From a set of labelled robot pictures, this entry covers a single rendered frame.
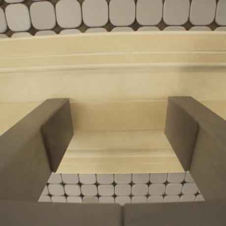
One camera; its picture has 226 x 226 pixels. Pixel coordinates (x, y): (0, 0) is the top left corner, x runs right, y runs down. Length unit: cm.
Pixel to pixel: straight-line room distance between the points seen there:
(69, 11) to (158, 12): 10
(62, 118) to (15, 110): 8
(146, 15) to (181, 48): 5
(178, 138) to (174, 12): 14
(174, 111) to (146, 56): 7
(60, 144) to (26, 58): 10
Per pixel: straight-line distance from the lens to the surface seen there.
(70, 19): 21
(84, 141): 23
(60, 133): 17
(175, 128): 18
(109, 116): 20
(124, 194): 31
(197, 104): 18
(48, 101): 19
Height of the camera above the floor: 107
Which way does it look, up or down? 67 degrees down
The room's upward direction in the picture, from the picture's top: 177 degrees counter-clockwise
